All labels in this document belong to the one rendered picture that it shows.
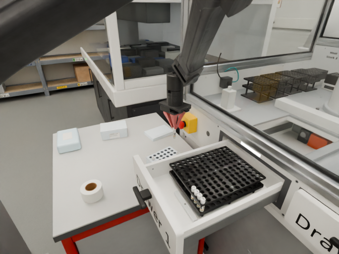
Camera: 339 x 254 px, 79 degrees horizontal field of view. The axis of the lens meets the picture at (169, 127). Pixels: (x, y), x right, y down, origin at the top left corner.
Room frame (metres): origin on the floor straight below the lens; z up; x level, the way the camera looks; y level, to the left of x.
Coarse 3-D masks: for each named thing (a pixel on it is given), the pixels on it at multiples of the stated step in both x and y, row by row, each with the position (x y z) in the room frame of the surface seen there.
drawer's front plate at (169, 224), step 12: (144, 168) 0.44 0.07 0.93; (144, 180) 0.41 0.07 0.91; (156, 192) 0.36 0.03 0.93; (156, 204) 0.34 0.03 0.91; (168, 216) 0.29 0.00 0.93; (168, 228) 0.28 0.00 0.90; (180, 228) 0.26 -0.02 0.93; (168, 240) 0.28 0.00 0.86; (180, 240) 0.25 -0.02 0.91; (180, 252) 0.25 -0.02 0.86
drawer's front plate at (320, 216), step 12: (300, 192) 0.36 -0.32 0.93; (300, 204) 0.35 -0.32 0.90; (312, 204) 0.33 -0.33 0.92; (288, 216) 0.36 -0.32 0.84; (312, 216) 0.32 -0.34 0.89; (324, 216) 0.30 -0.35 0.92; (336, 216) 0.29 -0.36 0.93; (300, 228) 0.33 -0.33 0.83; (312, 228) 0.31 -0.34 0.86; (324, 228) 0.29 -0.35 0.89; (336, 228) 0.27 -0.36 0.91; (312, 240) 0.30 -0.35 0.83; (324, 240) 0.28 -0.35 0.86; (324, 252) 0.27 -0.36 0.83; (336, 252) 0.26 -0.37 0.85
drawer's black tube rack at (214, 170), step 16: (192, 160) 0.51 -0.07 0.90; (208, 160) 0.55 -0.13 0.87; (224, 160) 0.51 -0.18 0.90; (240, 160) 0.51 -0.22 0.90; (176, 176) 0.48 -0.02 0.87; (192, 176) 0.44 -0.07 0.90; (208, 176) 0.48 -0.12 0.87; (224, 176) 0.44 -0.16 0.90; (240, 176) 0.45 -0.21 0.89; (256, 176) 0.44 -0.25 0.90; (208, 192) 0.38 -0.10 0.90; (224, 192) 0.41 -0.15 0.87; (240, 192) 0.41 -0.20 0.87; (208, 208) 0.36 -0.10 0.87
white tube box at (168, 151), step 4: (164, 148) 0.72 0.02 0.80; (168, 148) 0.73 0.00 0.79; (172, 148) 0.72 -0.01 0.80; (156, 152) 0.69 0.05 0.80; (160, 152) 0.70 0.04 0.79; (164, 152) 0.69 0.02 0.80; (168, 152) 0.70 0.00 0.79; (172, 152) 0.69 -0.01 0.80; (176, 152) 0.69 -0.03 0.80; (148, 156) 0.67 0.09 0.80; (152, 156) 0.67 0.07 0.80; (156, 156) 0.67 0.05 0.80; (160, 156) 0.68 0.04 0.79; (164, 156) 0.67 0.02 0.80; (168, 156) 0.67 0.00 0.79; (148, 160) 0.65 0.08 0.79; (156, 160) 0.64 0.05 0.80
